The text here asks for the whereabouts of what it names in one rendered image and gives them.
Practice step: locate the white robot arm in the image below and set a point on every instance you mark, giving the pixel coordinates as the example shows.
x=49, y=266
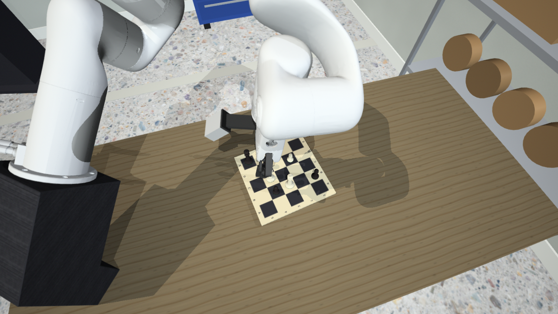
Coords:
x=82, y=34

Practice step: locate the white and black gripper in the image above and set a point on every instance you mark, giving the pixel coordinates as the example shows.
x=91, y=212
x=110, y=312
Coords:
x=268, y=151

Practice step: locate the chessboard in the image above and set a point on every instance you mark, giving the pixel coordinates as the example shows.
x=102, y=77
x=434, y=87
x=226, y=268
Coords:
x=306, y=191

